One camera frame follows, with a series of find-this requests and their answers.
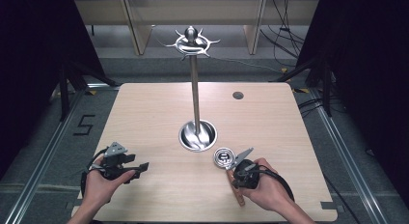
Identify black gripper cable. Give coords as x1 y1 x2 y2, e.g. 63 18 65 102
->
80 147 110 198
250 163 295 202

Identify person's left hand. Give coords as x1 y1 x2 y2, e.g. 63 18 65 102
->
82 155 137 205

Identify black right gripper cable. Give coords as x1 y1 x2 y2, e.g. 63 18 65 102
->
250 163 295 202

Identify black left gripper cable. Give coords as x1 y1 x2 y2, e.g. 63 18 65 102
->
80 147 110 198

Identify black curtain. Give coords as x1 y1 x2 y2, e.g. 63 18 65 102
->
295 0 409 199
0 0 107 180

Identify light wooden bench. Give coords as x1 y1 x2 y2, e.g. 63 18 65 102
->
74 0 320 57

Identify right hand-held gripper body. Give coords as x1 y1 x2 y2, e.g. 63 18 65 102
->
226 147 261 190

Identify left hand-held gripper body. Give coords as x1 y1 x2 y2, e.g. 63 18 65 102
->
99 141 132 182

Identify black tripod stand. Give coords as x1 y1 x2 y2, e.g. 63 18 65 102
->
275 54 336 118
57 58 119 123

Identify person's right hand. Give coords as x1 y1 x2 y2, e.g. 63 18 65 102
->
238 157 296 214

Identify thin white floor cable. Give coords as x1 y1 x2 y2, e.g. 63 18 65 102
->
207 55 285 74

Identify steel utensil hook stand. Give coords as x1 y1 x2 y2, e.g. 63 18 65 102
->
165 25 222 154

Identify aluminium floor rail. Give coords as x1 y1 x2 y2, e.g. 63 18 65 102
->
308 88 385 224
3 83 121 224

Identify black floor cable bundle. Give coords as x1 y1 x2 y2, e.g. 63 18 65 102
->
259 0 306 60

